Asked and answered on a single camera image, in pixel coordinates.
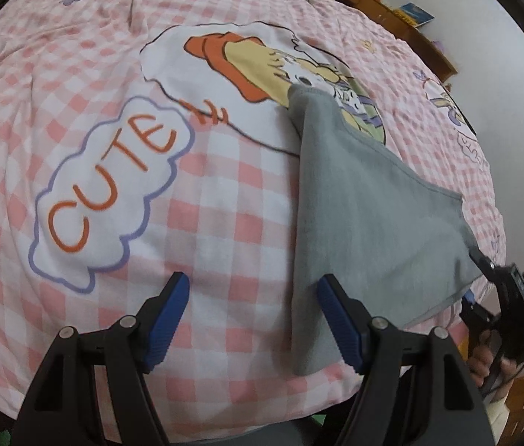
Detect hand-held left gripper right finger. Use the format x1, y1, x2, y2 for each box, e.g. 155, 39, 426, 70
316, 274, 495, 446

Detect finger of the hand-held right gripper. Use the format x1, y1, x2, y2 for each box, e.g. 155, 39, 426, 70
469, 248, 500, 285
459, 290, 500, 336

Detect grey pants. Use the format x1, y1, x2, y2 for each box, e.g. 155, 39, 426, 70
285, 83, 484, 377

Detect person's right hand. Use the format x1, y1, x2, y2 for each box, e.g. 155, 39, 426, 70
469, 331, 500, 387

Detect blue book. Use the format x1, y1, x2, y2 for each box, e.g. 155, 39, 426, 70
398, 2, 436, 28

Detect long wooden cabinet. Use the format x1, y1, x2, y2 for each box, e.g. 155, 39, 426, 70
262, 0, 458, 83

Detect pink checkered printed blanket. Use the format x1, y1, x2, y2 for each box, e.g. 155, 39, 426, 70
0, 0, 507, 434

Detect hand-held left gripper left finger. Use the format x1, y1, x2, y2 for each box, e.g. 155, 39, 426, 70
13, 272, 191, 446

